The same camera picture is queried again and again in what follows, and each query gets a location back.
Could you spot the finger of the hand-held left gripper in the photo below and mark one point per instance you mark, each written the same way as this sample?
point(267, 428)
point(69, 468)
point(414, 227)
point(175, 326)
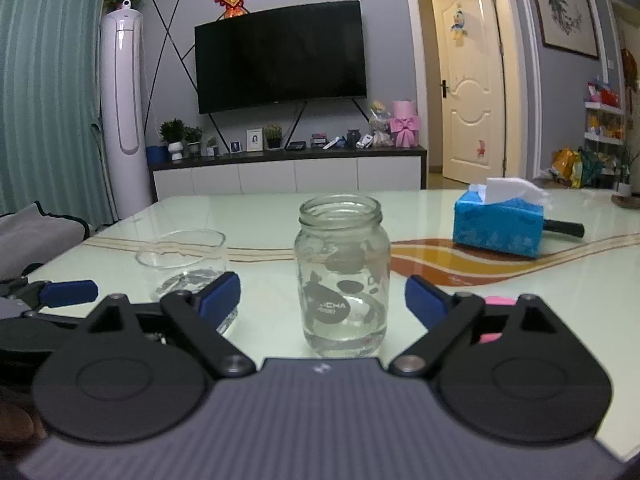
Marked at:
point(70, 292)

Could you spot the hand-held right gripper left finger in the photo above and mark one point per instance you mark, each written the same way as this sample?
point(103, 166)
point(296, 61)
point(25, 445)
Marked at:
point(220, 301)

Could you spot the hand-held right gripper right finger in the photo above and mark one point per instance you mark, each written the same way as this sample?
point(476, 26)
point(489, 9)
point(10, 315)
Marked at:
point(425, 302)

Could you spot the clear glass tumbler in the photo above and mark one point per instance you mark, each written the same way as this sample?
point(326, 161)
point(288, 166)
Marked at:
point(170, 255)

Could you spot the pink dotted bottle cap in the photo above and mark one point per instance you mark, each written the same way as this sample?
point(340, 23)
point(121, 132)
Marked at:
point(490, 338)

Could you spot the clear glass jar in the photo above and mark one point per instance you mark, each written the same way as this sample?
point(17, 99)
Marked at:
point(342, 280)

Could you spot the person's left hand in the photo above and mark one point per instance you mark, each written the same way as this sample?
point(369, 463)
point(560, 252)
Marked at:
point(15, 422)

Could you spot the grey cushion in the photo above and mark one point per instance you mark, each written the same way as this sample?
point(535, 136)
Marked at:
point(35, 240)

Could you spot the blue tissue box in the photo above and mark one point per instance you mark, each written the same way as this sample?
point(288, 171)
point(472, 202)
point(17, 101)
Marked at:
point(495, 227)

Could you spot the white television cabinet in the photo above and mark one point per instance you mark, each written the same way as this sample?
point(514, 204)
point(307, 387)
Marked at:
point(290, 175)

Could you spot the tiny potted plant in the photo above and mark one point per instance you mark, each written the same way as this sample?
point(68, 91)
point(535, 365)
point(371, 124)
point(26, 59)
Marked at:
point(212, 148)

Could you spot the blue round pot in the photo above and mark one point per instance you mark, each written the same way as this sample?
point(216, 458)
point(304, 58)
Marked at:
point(156, 155)

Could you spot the pink cartoon door sticker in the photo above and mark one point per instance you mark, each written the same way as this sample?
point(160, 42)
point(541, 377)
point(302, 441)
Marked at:
point(482, 150)

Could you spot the small dark potted plant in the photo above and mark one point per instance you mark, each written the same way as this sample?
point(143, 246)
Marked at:
point(193, 140)

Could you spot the potted plant in white pot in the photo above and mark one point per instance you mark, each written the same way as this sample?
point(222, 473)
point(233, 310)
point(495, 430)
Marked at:
point(173, 137)

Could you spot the potted grass plant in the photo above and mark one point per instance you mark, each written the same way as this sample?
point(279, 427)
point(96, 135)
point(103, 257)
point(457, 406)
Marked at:
point(273, 136)

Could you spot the black vase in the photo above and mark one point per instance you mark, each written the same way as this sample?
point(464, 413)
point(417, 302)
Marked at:
point(353, 139)

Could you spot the pink gift box with bow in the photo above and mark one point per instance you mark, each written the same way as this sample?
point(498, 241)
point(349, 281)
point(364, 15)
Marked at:
point(405, 125)

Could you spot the plush bear bouquet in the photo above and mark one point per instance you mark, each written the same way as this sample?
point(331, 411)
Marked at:
point(380, 125)

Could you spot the white slim box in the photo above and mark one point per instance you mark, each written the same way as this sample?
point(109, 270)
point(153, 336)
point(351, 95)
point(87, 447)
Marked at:
point(334, 143)

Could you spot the small printed box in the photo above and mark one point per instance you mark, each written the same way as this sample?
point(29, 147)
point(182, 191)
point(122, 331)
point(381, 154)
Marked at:
point(319, 140)

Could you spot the white tower air conditioner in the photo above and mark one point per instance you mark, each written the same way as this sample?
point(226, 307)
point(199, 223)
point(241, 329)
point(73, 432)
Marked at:
point(125, 110)

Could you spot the cream panel door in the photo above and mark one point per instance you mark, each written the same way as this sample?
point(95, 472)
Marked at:
point(470, 110)

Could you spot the pile of snack bags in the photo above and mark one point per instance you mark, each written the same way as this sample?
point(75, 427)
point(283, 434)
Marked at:
point(575, 167)

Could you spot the teal curtain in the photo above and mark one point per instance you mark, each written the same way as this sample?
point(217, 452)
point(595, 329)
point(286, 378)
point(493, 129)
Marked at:
point(45, 85)

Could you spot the white vase with stems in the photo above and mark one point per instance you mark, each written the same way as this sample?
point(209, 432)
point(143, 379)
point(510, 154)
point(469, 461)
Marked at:
point(623, 187)

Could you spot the black curved television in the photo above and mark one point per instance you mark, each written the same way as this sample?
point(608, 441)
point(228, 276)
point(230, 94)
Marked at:
point(280, 57)

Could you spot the white snack rack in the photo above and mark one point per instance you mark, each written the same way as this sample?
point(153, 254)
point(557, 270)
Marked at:
point(605, 120)

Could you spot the plush duck toy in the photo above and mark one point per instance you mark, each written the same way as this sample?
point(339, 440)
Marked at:
point(459, 22)

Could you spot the framed ink painting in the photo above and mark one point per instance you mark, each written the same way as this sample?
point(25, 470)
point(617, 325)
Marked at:
point(565, 15)

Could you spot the small dark photo frame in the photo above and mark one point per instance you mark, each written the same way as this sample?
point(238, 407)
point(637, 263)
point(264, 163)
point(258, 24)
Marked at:
point(236, 147)

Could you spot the white photo frame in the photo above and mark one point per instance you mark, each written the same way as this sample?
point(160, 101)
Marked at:
point(254, 140)

